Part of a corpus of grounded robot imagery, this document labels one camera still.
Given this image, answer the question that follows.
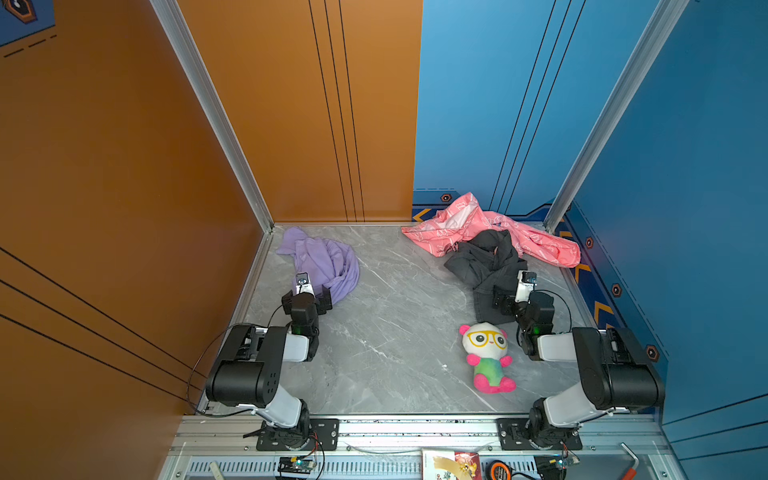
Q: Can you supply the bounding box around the left aluminium corner post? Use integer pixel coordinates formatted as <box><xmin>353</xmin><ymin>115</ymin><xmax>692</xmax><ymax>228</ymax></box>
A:
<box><xmin>149</xmin><ymin>0</ymin><xmax>274</xmax><ymax>234</ymax></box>

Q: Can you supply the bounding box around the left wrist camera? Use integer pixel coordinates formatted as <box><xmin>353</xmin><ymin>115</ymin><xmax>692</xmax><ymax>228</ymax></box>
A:
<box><xmin>294</xmin><ymin>272</ymin><xmax>315</xmax><ymax>295</ymax></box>

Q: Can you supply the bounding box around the right aluminium corner post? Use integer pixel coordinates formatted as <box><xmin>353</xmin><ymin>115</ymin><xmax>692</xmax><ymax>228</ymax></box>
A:
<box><xmin>543</xmin><ymin>0</ymin><xmax>689</xmax><ymax>233</ymax></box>

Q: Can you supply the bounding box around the red handled hex key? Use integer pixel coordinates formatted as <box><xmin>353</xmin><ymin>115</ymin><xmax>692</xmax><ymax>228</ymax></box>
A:
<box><xmin>619</xmin><ymin>442</ymin><xmax>641</xmax><ymax>480</ymax></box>

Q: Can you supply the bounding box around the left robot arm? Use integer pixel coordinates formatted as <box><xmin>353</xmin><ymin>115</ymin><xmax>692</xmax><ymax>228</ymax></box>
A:
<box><xmin>205</xmin><ymin>285</ymin><xmax>333</xmax><ymax>449</ymax></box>

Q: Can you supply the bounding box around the black cloth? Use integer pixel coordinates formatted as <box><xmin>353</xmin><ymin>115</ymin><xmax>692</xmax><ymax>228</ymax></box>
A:
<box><xmin>444</xmin><ymin>230</ymin><xmax>528</xmax><ymax>326</ymax></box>

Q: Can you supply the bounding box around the circuit board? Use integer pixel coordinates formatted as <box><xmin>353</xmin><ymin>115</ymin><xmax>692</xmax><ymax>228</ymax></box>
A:
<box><xmin>277</xmin><ymin>456</ymin><xmax>318</xmax><ymax>478</ymax></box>
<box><xmin>549</xmin><ymin>452</ymin><xmax>581</xmax><ymax>471</ymax></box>

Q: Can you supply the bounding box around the left circuit board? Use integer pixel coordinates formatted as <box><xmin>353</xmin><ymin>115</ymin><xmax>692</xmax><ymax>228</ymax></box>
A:
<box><xmin>277</xmin><ymin>456</ymin><xmax>318</xmax><ymax>478</ymax></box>

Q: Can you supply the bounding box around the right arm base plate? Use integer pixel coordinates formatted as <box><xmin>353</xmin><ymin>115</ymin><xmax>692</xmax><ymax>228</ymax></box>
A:
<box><xmin>496</xmin><ymin>417</ymin><xmax>583</xmax><ymax>451</ymax></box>

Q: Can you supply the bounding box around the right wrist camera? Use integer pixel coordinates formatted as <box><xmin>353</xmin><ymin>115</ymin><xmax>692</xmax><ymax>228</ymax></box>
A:
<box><xmin>515</xmin><ymin>270</ymin><xmax>537</xmax><ymax>303</ymax></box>

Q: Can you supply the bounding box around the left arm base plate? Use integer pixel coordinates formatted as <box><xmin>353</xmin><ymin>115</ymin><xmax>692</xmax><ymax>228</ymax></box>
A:
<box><xmin>256</xmin><ymin>417</ymin><xmax>340</xmax><ymax>452</ymax></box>

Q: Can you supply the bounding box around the pink patterned cloth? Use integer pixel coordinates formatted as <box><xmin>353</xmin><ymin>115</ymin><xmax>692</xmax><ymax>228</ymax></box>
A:
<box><xmin>401</xmin><ymin>193</ymin><xmax>581</xmax><ymax>268</ymax></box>

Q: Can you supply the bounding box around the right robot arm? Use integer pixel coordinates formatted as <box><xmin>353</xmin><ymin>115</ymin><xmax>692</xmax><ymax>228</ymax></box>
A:
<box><xmin>492</xmin><ymin>287</ymin><xmax>665</xmax><ymax>450</ymax></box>

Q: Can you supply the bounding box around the orange black tape measure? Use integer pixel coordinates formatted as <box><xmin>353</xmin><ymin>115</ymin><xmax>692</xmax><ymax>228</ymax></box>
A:
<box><xmin>485</xmin><ymin>460</ymin><xmax>513</xmax><ymax>480</ymax></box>

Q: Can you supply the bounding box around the aluminium corner post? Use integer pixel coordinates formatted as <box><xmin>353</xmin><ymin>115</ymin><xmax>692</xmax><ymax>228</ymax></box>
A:
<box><xmin>543</xmin><ymin>0</ymin><xmax>689</xmax><ymax>233</ymax></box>
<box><xmin>149</xmin><ymin>0</ymin><xmax>274</xmax><ymax>234</ymax></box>

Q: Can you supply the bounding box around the purple cloth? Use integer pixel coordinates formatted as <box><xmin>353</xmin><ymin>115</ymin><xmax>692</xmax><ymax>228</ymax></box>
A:
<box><xmin>277</xmin><ymin>227</ymin><xmax>360</xmax><ymax>305</ymax></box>

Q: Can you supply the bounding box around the right circuit board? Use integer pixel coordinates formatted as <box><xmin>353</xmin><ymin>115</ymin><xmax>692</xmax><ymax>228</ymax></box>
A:
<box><xmin>549</xmin><ymin>452</ymin><xmax>581</xmax><ymax>471</ymax></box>

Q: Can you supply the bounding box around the red yellow booklet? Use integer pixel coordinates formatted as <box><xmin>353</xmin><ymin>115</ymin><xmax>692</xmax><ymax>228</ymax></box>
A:
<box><xmin>422</xmin><ymin>449</ymin><xmax>482</xmax><ymax>480</ymax></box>

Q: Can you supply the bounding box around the panda plush toy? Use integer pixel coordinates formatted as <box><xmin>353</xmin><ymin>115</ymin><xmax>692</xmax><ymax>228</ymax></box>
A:
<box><xmin>459</xmin><ymin>322</ymin><xmax>517</xmax><ymax>394</ymax></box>

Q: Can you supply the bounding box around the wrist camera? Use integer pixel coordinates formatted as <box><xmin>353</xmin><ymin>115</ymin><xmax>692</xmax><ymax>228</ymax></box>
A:
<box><xmin>294</xmin><ymin>272</ymin><xmax>315</xmax><ymax>295</ymax></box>
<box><xmin>515</xmin><ymin>270</ymin><xmax>537</xmax><ymax>303</ymax></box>

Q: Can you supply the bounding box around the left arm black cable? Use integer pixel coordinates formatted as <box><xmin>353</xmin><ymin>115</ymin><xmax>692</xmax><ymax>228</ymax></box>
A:
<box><xmin>185</xmin><ymin>326</ymin><xmax>265</xmax><ymax>420</ymax></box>

